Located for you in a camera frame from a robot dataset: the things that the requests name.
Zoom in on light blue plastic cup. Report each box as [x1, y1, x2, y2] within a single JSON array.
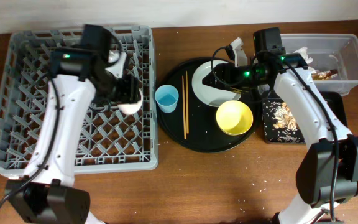
[[155, 85, 179, 113]]

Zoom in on gold foil wrapper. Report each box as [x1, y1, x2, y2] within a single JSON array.
[[311, 70, 338, 80]]

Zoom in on black rectangular bin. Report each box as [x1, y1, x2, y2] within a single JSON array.
[[262, 92, 347, 144]]

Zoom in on grey dishwasher rack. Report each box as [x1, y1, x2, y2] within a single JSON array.
[[0, 26, 158, 178]]

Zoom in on right wooden chopstick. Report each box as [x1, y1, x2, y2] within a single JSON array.
[[185, 71, 190, 134]]

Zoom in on left wooden chopstick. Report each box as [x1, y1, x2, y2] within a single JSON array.
[[181, 76, 187, 139]]

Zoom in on wooden chopstick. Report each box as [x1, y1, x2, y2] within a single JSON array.
[[185, 71, 190, 134], [181, 76, 187, 139]]

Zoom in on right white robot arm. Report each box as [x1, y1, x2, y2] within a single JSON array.
[[202, 27, 358, 224]]

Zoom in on pink plastic cup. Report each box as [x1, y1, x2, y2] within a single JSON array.
[[117, 89, 143, 115]]

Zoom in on clear plastic bin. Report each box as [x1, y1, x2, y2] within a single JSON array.
[[281, 34, 358, 96]]

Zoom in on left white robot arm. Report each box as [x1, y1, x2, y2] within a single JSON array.
[[2, 24, 143, 223]]

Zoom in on round black tray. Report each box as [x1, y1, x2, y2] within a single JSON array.
[[156, 57, 262, 153]]

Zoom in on yellow plastic bowl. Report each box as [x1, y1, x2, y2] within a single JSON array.
[[216, 100, 254, 136]]

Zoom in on food scraps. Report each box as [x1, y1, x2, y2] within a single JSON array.
[[273, 103, 298, 131]]

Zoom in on crumpled white tissue in bin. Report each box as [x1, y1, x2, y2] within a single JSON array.
[[295, 47, 316, 74]]

